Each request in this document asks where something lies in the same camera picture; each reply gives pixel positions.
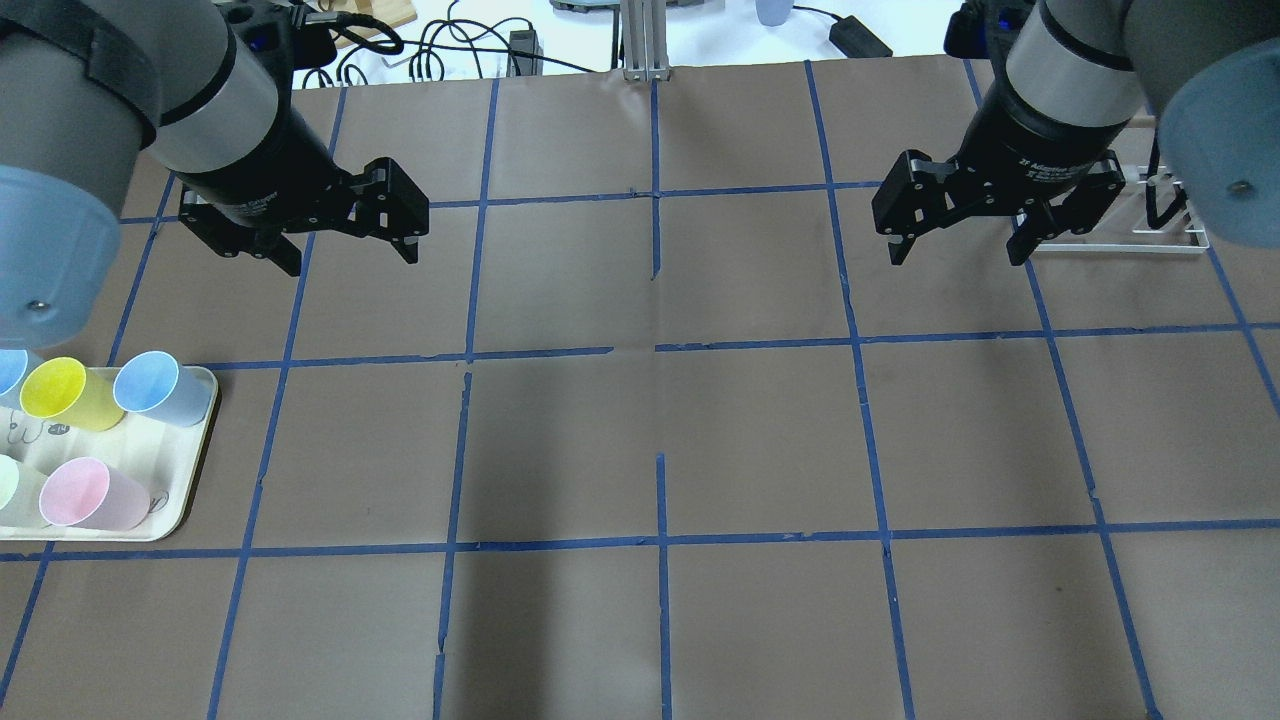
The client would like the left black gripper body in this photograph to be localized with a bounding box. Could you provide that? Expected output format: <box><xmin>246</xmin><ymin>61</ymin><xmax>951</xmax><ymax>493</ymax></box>
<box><xmin>178</xmin><ymin>102</ymin><xmax>353</xmax><ymax>258</ymax></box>

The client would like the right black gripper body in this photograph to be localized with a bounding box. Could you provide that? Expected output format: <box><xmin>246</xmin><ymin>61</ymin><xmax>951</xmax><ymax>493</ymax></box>
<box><xmin>955</xmin><ymin>85</ymin><xmax>1111</xmax><ymax>215</ymax></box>

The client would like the light blue plastic cup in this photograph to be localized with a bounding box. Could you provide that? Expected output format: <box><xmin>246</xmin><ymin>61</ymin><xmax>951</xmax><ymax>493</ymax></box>
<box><xmin>0</xmin><ymin>348</ymin><xmax>44</xmax><ymax>411</ymax></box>

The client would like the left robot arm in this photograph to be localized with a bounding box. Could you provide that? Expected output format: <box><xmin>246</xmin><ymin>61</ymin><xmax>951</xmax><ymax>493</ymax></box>
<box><xmin>1</xmin><ymin>1</ymin><xmax>430</xmax><ymax>348</ymax></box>

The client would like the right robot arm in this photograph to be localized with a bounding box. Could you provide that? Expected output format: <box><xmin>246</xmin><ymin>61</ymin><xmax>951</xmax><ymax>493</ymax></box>
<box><xmin>870</xmin><ymin>1</ymin><xmax>1279</xmax><ymax>265</ymax></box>

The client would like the white dish rack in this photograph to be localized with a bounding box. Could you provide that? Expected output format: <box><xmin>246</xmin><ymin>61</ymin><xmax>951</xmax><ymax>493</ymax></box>
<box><xmin>1037</xmin><ymin>164</ymin><xmax>1210</xmax><ymax>256</ymax></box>

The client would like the blue cup on desk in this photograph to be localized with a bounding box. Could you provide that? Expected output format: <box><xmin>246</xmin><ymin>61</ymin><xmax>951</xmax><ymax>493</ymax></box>
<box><xmin>754</xmin><ymin>0</ymin><xmax>794</xmax><ymax>28</ymax></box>

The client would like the yellow plastic cup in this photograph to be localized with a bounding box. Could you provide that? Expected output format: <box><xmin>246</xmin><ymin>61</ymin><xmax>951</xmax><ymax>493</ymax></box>
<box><xmin>19</xmin><ymin>357</ymin><xmax>125</xmax><ymax>432</ymax></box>

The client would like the pink plastic cup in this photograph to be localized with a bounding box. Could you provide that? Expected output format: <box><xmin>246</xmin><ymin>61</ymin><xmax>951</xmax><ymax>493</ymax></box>
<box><xmin>38</xmin><ymin>457</ymin><xmax>151</xmax><ymax>530</ymax></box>

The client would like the pale green plastic cup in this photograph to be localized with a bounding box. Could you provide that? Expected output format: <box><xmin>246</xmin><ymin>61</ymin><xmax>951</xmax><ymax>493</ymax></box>
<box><xmin>1</xmin><ymin>455</ymin><xmax>49</xmax><ymax>529</ymax></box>

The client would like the cream plastic tray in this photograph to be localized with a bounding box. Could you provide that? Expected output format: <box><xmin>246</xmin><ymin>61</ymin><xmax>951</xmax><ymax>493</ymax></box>
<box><xmin>1</xmin><ymin>366</ymin><xmax>220</xmax><ymax>543</ymax></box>

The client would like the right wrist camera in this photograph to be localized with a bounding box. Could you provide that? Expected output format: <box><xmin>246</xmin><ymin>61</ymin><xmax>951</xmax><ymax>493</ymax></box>
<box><xmin>943</xmin><ymin>1</ymin><xmax>1036</xmax><ymax>64</ymax></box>

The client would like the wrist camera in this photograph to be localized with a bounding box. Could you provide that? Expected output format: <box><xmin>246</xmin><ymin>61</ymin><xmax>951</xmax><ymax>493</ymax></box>
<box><xmin>214</xmin><ymin>1</ymin><xmax>298</xmax><ymax>60</ymax></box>
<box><xmin>943</xmin><ymin>1</ymin><xmax>1036</xmax><ymax>64</ymax></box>

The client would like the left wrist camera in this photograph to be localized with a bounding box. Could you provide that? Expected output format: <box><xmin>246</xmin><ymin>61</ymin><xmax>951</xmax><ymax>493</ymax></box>
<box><xmin>214</xmin><ymin>1</ymin><xmax>298</xmax><ymax>60</ymax></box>

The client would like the aluminium frame post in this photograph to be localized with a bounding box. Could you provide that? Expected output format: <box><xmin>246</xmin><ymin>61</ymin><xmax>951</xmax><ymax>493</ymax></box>
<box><xmin>620</xmin><ymin>0</ymin><xmax>671</xmax><ymax>82</ymax></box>

